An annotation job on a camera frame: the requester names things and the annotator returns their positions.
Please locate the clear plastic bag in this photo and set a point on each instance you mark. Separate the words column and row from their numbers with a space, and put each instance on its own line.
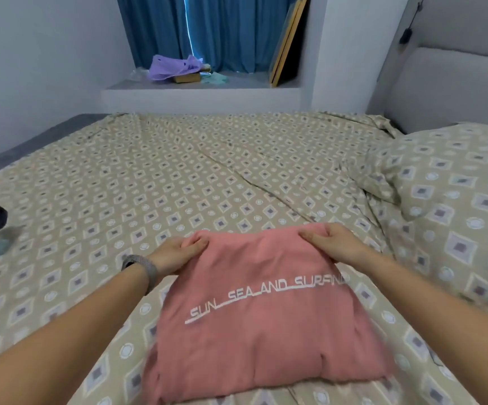
column 138, row 76

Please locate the purple cloth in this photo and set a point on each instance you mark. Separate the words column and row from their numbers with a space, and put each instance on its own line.
column 175, row 66

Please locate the leaning wooden picture frames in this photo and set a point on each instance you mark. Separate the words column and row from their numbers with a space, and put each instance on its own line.
column 288, row 38

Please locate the person's right forearm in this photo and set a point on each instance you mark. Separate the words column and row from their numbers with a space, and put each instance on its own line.
column 446, row 324

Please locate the grey upholstered headboard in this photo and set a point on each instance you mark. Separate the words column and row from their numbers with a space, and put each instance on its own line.
column 459, row 67

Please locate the grey band wristwatch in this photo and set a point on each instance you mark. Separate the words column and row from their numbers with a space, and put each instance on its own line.
column 142, row 270

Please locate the blue curtain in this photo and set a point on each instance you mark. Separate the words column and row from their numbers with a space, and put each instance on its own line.
column 210, row 29

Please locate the person's left hand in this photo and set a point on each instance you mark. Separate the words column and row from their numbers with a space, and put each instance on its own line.
column 176, row 253

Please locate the small wooden box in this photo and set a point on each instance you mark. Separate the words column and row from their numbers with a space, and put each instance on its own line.
column 187, row 78

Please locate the person's right hand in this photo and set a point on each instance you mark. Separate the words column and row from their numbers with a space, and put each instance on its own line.
column 337, row 242

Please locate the patterned beige pillow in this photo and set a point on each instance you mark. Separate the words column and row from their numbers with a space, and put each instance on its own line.
column 455, row 206

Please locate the person's left forearm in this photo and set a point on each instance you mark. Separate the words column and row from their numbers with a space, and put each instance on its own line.
column 54, row 341

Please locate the bed with patterned beige sheet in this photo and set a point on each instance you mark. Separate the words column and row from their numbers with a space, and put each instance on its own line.
column 100, row 181

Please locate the pink shirt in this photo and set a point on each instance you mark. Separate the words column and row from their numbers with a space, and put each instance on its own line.
column 261, row 316

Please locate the teal small item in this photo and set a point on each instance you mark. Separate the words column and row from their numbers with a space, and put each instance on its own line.
column 213, row 78

